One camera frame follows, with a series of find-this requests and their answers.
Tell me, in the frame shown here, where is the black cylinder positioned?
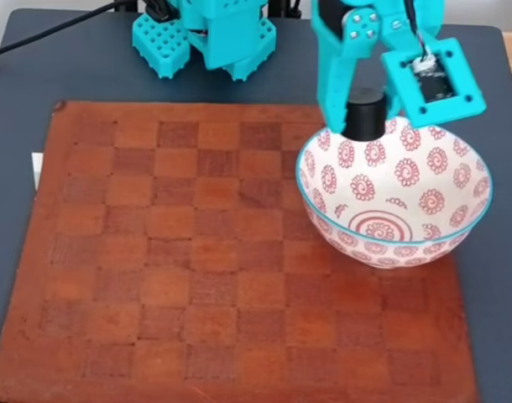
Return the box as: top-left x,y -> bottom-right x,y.
342,86 -> 388,142

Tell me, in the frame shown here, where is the white bowl with red flowers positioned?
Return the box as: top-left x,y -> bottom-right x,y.
295,116 -> 494,270

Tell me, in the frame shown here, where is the brown leather chessboard mat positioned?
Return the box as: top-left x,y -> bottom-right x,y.
0,100 -> 479,403

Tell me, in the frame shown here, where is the thin black camera cable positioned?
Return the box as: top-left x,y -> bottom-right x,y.
405,0 -> 434,72

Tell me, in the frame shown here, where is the teal camera mount with board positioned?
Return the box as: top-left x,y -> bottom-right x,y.
379,16 -> 488,128

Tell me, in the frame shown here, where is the thick black cable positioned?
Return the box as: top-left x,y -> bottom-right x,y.
0,0 -> 133,76

